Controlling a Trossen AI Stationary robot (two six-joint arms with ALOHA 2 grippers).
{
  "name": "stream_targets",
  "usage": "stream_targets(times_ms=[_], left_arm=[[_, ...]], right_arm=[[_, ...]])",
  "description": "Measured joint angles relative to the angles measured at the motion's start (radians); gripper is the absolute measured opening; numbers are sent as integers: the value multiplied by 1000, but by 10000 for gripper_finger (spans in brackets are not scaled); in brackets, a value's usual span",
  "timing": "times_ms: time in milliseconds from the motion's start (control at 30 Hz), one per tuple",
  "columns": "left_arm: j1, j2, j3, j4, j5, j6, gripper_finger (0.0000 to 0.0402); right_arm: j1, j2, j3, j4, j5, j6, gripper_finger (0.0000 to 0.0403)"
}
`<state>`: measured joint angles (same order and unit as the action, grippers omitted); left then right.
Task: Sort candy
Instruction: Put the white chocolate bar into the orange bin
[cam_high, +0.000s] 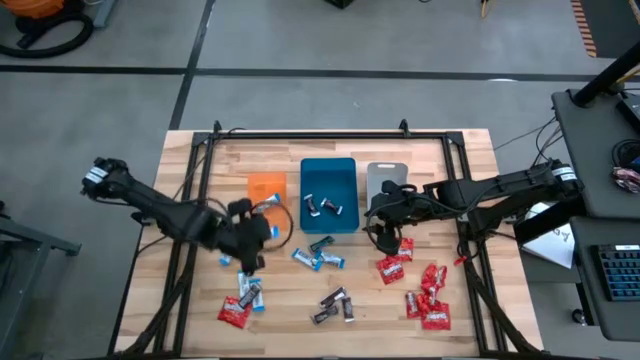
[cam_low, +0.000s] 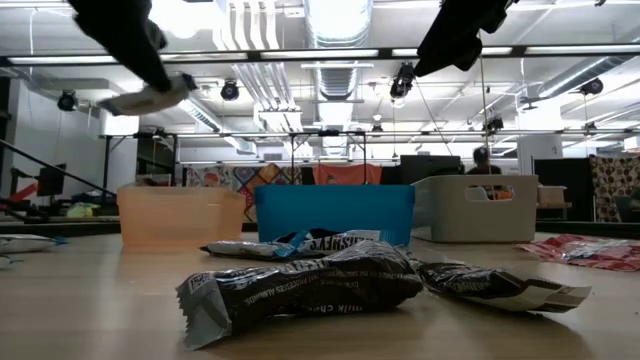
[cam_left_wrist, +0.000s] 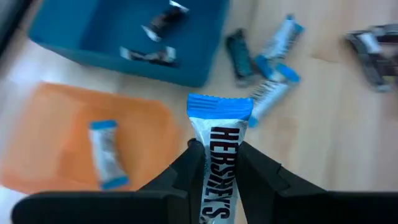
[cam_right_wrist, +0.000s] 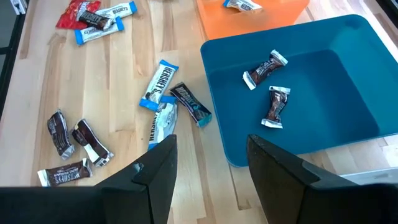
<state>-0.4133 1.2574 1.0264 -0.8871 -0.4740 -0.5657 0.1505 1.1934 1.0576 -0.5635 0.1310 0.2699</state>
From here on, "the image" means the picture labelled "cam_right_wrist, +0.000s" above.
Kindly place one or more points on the white bracket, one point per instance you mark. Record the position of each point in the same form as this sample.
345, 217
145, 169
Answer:
18, 4

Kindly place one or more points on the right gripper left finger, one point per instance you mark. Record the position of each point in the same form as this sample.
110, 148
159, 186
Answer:
149, 186

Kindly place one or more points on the dark Hershey's bar blue ends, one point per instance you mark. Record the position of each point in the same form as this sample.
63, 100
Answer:
190, 104

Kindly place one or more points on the orange plastic bin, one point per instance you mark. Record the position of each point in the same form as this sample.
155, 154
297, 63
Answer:
217, 21

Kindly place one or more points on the grey plastic bin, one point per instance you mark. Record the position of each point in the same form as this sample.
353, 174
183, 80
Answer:
373, 177

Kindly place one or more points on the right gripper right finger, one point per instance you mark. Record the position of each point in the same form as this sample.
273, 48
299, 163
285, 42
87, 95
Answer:
276, 180

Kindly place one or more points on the brown Hershey's candy bar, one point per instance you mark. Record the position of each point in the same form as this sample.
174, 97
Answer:
94, 20
91, 142
60, 133
264, 69
276, 106
65, 172

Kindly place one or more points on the red candy wrapper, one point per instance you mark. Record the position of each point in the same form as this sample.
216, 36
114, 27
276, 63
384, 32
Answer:
70, 15

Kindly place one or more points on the white blue Hershey's bar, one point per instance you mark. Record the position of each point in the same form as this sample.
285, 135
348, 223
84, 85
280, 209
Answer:
242, 4
99, 32
158, 84
119, 9
163, 124

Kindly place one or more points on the blue plastic bin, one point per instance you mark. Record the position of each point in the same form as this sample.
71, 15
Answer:
326, 93

